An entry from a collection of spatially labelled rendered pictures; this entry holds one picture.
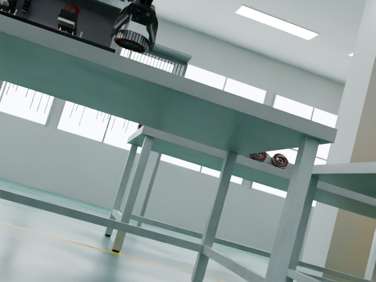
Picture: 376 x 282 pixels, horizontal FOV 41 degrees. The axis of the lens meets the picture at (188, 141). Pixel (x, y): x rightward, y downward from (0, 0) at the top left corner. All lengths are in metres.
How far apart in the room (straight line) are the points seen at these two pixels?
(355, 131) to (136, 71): 4.00
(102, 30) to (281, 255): 1.13
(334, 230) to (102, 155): 4.30
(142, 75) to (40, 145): 6.71
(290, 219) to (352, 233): 3.61
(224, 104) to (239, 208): 7.08
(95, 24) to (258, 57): 7.01
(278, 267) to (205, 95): 0.61
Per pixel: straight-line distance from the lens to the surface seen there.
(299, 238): 2.72
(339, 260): 5.26
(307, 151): 1.73
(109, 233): 3.72
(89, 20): 2.13
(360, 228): 5.34
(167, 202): 8.32
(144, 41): 1.60
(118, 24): 1.60
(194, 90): 1.58
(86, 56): 1.56
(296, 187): 1.71
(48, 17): 2.13
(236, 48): 8.89
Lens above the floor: 0.35
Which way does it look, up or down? 7 degrees up
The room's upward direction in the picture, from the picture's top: 16 degrees clockwise
